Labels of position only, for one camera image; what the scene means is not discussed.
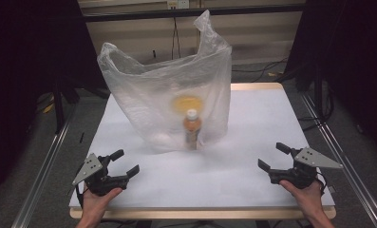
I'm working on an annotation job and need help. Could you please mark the black floor cable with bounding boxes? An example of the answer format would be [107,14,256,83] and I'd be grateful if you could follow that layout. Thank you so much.
[232,56,289,84]
[297,89,335,133]

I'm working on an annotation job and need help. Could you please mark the hanging black cable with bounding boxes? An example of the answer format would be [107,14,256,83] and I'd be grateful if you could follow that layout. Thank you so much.
[171,17,181,61]

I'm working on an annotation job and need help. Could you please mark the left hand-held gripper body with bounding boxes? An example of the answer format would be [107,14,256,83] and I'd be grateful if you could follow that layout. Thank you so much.
[71,153,130,197]

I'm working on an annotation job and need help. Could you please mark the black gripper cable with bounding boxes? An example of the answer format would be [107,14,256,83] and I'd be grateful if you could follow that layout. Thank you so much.
[74,184,85,208]
[314,172,329,195]

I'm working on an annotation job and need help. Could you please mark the orange drink bottle white cap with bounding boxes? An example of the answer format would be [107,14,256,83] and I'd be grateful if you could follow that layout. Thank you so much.
[182,108,203,152]

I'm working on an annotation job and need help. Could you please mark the black horizontal bar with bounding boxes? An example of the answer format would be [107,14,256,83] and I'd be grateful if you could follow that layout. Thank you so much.
[83,3,307,23]

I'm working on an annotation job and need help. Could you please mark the black metal stand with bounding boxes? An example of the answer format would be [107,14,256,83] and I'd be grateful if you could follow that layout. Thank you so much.
[51,80,66,135]

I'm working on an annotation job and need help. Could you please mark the person's left hand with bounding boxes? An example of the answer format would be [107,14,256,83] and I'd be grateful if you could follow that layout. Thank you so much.
[81,186,123,222]

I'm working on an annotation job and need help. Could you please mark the translucent white plastic bag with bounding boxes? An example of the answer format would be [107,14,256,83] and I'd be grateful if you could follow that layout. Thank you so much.
[96,9,234,155]

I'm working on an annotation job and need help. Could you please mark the black curtain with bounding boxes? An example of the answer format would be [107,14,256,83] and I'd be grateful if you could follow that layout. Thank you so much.
[284,0,377,161]
[0,0,110,204]

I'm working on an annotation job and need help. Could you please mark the white wall socket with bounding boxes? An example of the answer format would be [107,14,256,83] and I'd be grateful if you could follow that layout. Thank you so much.
[166,0,191,10]

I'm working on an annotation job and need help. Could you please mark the round yellow item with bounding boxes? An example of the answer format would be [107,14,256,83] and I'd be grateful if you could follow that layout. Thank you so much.
[171,94,205,115]

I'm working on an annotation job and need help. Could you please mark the aluminium floor rail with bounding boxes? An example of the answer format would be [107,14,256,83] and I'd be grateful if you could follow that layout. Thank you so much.
[299,92,377,228]
[10,105,78,228]

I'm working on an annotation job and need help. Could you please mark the white table cover sheet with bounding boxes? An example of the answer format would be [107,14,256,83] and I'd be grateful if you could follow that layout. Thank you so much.
[68,88,336,210]

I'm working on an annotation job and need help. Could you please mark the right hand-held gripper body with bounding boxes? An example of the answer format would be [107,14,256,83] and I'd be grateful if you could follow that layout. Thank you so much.
[268,146,344,191]

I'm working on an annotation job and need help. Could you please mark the person's right hand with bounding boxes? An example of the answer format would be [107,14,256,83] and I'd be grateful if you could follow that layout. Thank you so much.
[278,179,325,220]

